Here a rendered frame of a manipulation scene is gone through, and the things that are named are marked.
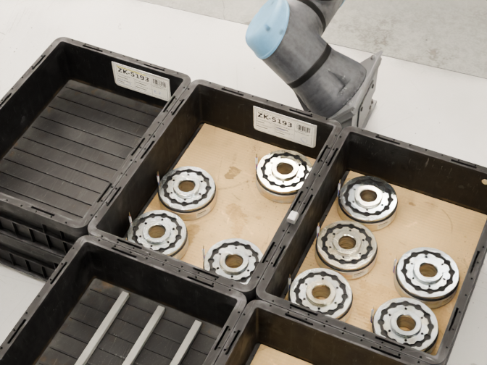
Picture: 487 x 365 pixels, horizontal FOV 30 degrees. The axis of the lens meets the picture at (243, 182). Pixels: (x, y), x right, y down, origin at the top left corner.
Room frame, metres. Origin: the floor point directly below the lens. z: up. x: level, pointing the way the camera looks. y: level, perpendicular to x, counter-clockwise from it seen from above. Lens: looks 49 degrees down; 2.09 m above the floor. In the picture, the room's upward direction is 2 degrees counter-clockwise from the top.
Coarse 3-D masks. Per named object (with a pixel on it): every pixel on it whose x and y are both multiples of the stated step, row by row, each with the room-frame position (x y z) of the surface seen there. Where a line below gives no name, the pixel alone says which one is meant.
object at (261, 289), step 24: (336, 144) 1.07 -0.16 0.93; (408, 144) 1.07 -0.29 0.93; (480, 168) 1.01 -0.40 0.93; (312, 192) 0.97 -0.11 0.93; (288, 240) 0.87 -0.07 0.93; (480, 240) 0.86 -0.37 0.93; (264, 288) 0.78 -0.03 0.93; (312, 312) 0.73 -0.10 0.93; (456, 312) 0.73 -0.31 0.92; (360, 336) 0.69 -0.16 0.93; (432, 360) 0.65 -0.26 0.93
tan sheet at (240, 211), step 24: (192, 144) 1.18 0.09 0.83; (216, 144) 1.18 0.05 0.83; (240, 144) 1.17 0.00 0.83; (264, 144) 1.17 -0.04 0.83; (216, 168) 1.11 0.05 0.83; (240, 168) 1.11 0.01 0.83; (240, 192) 1.06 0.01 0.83; (216, 216) 1.00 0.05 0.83; (240, 216) 1.00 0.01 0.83; (264, 216) 1.00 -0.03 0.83; (192, 240) 0.95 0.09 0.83; (216, 240) 0.95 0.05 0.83; (264, 240) 0.94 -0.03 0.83; (192, 264) 0.90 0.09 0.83
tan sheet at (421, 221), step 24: (408, 192) 1.04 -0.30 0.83; (336, 216) 0.99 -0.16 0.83; (408, 216) 0.99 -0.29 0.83; (432, 216) 0.99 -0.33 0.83; (456, 216) 0.99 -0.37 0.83; (480, 216) 0.98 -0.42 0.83; (384, 240) 0.94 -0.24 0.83; (408, 240) 0.94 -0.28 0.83; (432, 240) 0.93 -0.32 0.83; (456, 240) 0.93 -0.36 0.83; (312, 264) 0.89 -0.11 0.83; (384, 264) 0.89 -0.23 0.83; (360, 288) 0.84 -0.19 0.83; (384, 288) 0.84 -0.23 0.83; (360, 312) 0.79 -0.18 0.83
